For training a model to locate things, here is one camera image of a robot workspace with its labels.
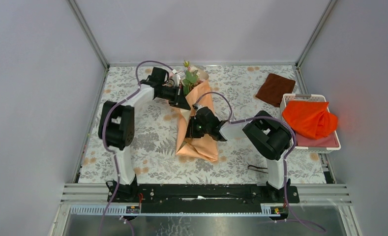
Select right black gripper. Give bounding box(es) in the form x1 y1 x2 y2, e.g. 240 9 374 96
183 117 210 139

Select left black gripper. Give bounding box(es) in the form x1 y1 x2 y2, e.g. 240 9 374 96
155 84 190 110

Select peach wrapping paper sheet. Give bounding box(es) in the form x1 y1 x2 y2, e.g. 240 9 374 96
176 66 218 162

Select pink fake rose spray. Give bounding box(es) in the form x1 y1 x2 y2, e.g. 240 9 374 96
181 66 202 96

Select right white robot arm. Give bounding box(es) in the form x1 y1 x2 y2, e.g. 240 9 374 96
185 105 294 203

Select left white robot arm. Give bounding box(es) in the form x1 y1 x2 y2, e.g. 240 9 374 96
98 67 191 202

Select floral patterned table mat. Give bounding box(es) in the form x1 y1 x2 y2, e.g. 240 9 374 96
78 65 326 184

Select brown towel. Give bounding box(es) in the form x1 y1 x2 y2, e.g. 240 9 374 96
256 73 296 107

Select orange cloth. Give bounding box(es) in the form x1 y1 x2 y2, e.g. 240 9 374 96
282 100 338 140

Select pink cloth in basket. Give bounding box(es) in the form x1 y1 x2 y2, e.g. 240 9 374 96
296 133 339 148

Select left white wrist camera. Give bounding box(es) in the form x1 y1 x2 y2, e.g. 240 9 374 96
171 69 185 87

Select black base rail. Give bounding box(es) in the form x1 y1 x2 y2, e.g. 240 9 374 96
106 181 300 214

